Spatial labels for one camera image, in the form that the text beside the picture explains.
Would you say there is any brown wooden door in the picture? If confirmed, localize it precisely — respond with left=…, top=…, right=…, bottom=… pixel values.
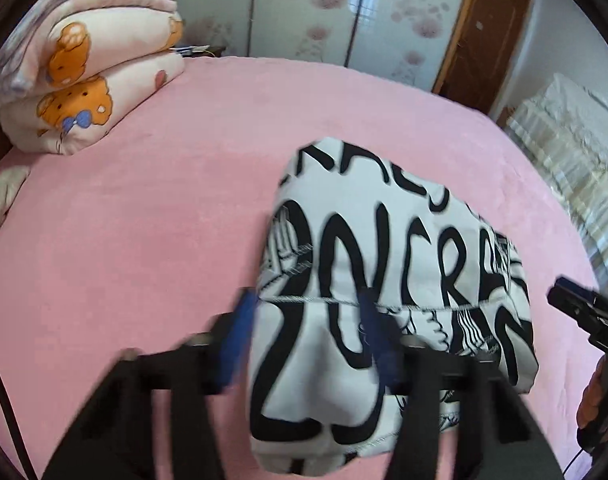
left=431, top=0, right=533, bottom=112

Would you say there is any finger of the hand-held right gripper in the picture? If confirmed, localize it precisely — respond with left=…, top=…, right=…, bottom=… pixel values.
left=546, top=276, right=608, bottom=332

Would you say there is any folded pink striped quilt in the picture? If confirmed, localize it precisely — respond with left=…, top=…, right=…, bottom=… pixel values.
left=0, top=0, right=183, bottom=119

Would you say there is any folded bear print quilt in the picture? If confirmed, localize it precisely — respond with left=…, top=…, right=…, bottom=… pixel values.
left=0, top=10, right=187, bottom=157

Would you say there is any pink bed blanket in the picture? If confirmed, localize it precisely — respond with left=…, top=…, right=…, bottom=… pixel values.
left=0, top=55, right=608, bottom=480

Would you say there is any black cable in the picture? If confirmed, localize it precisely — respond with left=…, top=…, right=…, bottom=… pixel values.
left=0, top=345, right=37, bottom=480
left=563, top=447, right=593, bottom=480

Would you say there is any black and white printed jacket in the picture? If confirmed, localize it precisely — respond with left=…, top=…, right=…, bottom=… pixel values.
left=249, top=136, right=541, bottom=476

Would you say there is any floral sliding door wardrobe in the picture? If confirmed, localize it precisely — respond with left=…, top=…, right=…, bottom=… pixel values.
left=176, top=0, right=473, bottom=86

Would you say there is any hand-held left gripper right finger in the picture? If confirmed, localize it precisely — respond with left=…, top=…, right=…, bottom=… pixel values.
left=359, top=290, right=565, bottom=480

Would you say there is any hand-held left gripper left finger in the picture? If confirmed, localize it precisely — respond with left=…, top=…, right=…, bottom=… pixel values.
left=48, top=289, right=259, bottom=480

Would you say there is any pale crumpled cloth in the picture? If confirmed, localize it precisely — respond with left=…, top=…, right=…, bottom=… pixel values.
left=0, top=165, right=32, bottom=262

